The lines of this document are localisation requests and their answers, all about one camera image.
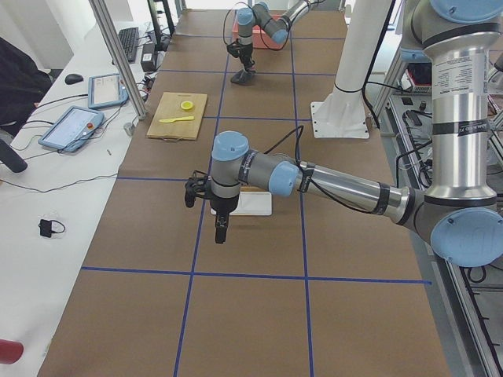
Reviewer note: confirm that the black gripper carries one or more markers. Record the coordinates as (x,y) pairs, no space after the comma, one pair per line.
(246,52)
(222,205)

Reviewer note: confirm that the dark grey cloth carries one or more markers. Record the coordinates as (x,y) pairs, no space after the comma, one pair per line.
(243,77)

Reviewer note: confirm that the pink plastic bin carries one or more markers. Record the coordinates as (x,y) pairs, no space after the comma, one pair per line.
(260,39)

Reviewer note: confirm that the left wooden stick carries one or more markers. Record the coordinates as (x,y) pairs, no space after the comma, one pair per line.
(251,189)

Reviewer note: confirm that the white rectangular tray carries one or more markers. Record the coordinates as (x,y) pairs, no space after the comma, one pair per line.
(254,203)

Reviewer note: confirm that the yellow lemon slices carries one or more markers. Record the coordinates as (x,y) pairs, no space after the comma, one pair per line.
(186,105)

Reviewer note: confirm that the yellow plastic knife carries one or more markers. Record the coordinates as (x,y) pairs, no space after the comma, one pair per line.
(177,119)

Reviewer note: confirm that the bamboo cutting board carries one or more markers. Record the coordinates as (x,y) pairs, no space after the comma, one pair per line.
(178,116)

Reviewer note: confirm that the black power adapter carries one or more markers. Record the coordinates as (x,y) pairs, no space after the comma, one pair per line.
(148,57)

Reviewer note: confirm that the black keyboard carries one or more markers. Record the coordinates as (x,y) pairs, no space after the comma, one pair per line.
(129,38)

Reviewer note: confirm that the far teach pendant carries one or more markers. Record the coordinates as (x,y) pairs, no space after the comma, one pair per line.
(105,91)

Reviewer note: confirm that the teach pendant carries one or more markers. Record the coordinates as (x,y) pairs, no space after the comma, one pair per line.
(71,131)
(105,91)

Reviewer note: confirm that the near teach pendant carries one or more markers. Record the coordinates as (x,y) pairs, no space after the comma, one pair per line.
(71,131)

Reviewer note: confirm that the small black clip device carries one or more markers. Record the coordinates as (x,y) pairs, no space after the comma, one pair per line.
(50,227)

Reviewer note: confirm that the black computer mouse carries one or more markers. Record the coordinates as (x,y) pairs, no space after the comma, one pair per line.
(72,79)

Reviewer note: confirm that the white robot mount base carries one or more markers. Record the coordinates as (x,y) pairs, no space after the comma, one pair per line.
(342,113)

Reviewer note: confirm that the aluminium frame post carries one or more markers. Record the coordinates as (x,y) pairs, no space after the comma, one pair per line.
(110,36)

